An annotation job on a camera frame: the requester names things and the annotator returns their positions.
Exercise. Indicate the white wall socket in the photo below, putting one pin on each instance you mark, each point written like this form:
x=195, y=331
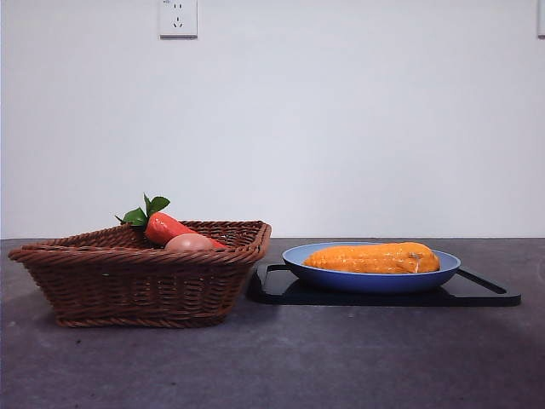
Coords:
x=179, y=19

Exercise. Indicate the yellow-orange corn cob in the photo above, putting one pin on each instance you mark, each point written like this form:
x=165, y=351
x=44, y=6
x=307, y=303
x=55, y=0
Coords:
x=362, y=260

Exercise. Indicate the beige egg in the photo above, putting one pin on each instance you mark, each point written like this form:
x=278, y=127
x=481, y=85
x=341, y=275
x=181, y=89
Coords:
x=187, y=243

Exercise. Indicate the black cutting board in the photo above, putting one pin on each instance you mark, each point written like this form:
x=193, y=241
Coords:
x=468, y=298

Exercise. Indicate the orange carrot with green leaves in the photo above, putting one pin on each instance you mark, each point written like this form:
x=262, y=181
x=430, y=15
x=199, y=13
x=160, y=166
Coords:
x=164, y=228

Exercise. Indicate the blue round plate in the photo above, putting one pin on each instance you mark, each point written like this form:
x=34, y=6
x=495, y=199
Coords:
x=362, y=283

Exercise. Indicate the brown woven wicker basket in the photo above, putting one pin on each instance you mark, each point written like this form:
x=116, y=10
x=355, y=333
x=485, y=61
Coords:
x=127, y=289

